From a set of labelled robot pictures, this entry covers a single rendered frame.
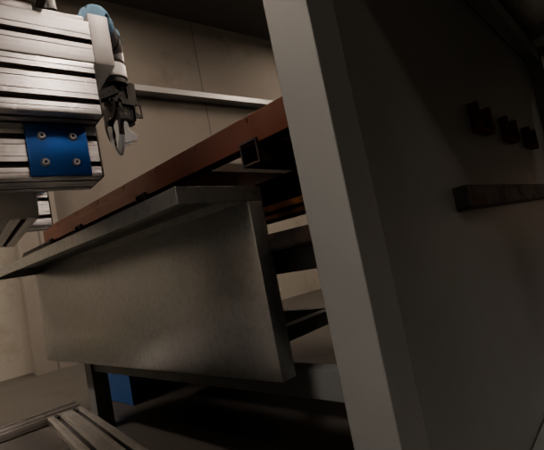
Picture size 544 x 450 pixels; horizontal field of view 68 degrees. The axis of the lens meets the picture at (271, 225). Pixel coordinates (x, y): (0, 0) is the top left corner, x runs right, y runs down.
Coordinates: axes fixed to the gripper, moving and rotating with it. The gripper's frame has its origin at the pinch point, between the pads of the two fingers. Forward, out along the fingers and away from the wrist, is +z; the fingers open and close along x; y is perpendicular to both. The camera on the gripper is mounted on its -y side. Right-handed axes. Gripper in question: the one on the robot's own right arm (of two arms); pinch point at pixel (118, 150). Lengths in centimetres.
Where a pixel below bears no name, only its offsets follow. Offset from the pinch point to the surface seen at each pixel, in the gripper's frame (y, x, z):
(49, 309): 0, 74, 40
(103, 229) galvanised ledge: -15.6, -17.1, 24.1
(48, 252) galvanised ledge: -15.7, 16.9, 23.8
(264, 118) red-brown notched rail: 4, -50, 10
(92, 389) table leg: 9, 69, 74
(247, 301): 1, -40, 44
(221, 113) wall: 268, 244, -143
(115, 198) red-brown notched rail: 4.3, 14.5, 10.1
